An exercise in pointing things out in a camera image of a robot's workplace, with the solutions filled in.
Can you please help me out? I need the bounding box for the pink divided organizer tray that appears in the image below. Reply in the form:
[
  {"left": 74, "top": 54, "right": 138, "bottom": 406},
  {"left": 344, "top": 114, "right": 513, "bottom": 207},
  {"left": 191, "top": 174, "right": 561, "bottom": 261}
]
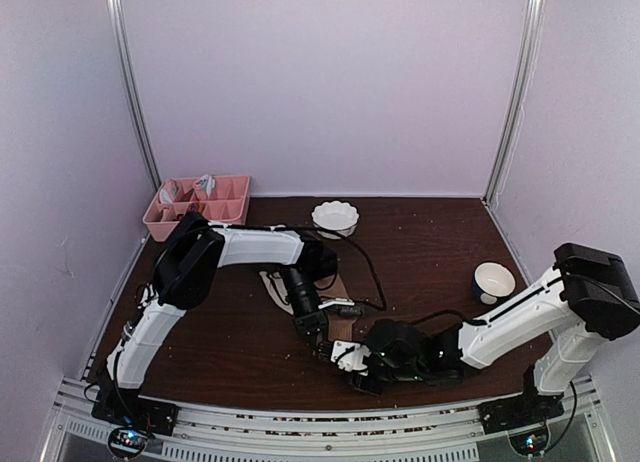
[{"left": 142, "top": 175, "right": 251, "bottom": 242}]

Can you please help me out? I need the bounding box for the pink packet in tray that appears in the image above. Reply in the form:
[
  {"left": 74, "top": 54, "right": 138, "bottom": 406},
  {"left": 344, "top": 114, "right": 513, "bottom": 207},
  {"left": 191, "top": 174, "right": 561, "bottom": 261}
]
[{"left": 157, "top": 179, "right": 181, "bottom": 204}]

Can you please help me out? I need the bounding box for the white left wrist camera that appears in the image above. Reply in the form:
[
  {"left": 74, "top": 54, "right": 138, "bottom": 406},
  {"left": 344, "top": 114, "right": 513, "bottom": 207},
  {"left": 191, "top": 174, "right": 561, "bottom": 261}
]
[{"left": 318, "top": 298, "right": 355, "bottom": 310}]

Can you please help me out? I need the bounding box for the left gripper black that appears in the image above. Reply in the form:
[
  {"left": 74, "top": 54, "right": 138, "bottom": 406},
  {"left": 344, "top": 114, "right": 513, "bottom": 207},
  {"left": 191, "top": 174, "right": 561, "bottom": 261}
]
[{"left": 280, "top": 265, "right": 329, "bottom": 358}]

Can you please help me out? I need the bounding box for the left aluminium frame post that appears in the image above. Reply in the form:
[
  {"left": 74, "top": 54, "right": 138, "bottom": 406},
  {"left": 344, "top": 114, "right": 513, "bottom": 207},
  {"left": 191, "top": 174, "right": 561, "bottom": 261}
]
[{"left": 106, "top": 0, "right": 162, "bottom": 189}]

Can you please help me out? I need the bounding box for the cream sock brown trim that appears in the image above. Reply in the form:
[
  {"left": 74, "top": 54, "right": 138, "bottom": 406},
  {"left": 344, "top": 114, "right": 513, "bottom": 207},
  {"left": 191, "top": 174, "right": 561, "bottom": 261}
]
[{"left": 258, "top": 271, "right": 293, "bottom": 315}]

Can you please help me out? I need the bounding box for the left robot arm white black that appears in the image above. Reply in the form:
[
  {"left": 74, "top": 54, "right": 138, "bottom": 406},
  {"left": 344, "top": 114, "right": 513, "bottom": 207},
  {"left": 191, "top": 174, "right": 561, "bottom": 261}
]
[{"left": 97, "top": 214, "right": 338, "bottom": 426}]

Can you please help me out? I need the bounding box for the aluminium front rail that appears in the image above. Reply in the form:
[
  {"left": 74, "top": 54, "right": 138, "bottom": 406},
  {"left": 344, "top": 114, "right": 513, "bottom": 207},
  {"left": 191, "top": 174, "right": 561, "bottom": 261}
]
[{"left": 35, "top": 376, "right": 621, "bottom": 461}]

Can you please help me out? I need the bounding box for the right aluminium frame post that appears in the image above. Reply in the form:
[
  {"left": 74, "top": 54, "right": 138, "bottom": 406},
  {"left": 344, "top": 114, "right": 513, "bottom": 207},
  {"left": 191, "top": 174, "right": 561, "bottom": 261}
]
[{"left": 483, "top": 0, "right": 544, "bottom": 208}]

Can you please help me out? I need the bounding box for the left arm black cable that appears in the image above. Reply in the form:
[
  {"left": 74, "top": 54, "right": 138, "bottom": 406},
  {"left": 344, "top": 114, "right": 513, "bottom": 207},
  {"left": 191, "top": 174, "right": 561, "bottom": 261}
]
[{"left": 279, "top": 223, "right": 389, "bottom": 318}]

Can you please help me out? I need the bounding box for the tan ribbed sock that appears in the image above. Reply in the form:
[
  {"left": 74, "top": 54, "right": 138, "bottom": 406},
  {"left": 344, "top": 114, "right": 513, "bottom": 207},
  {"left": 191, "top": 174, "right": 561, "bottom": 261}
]
[{"left": 314, "top": 271, "right": 362, "bottom": 344}]

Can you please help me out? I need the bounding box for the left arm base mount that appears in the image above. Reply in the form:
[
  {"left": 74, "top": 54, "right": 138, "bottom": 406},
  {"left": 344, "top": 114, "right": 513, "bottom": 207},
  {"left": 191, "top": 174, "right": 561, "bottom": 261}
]
[{"left": 84, "top": 377, "right": 179, "bottom": 461}]

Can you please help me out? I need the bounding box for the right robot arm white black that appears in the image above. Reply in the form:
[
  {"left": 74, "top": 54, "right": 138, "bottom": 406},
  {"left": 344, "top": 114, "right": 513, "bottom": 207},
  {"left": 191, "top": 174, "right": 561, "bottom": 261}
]
[{"left": 331, "top": 243, "right": 639, "bottom": 424}]

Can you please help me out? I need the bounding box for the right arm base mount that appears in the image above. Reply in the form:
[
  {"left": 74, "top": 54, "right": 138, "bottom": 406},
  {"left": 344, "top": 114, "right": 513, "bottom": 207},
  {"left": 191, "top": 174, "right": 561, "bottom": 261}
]
[{"left": 477, "top": 393, "right": 564, "bottom": 458}]

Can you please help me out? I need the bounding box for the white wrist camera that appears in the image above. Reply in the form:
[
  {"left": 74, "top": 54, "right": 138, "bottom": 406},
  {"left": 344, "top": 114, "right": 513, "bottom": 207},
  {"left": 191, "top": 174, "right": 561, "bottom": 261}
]
[
  {"left": 318, "top": 298, "right": 355, "bottom": 310},
  {"left": 317, "top": 340, "right": 371, "bottom": 375}
]

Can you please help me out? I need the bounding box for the white fluted bowl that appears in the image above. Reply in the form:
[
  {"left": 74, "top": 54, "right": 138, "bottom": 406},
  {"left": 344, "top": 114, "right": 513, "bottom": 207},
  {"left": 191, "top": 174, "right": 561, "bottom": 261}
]
[{"left": 311, "top": 200, "right": 360, "bottom": 240}]

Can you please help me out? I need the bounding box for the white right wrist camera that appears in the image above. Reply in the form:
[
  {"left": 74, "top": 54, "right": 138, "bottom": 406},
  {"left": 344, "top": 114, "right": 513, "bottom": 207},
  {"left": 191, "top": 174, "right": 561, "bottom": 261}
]
[{"left": 317, "top": 340, "right": 371, "bottom": 375}]

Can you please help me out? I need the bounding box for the aluminium frame post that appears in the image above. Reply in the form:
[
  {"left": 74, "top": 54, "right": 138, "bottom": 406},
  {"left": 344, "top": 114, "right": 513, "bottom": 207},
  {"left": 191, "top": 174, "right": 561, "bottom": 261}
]
[
  {"left": 483, "top": 0, "right": 544, "bottom": 208},
  {"left": 106, "top": 0, "right": 162, "bottom": 189}
]

